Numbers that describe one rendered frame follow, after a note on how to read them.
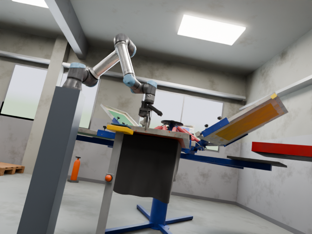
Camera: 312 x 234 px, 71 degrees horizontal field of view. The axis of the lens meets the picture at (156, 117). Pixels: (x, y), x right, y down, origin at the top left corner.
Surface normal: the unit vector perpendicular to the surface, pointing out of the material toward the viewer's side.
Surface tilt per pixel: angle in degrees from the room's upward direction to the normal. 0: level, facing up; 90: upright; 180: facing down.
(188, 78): 90
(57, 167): 90
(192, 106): 90
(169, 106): 90
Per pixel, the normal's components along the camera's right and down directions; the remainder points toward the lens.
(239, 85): 0.09, -0.18
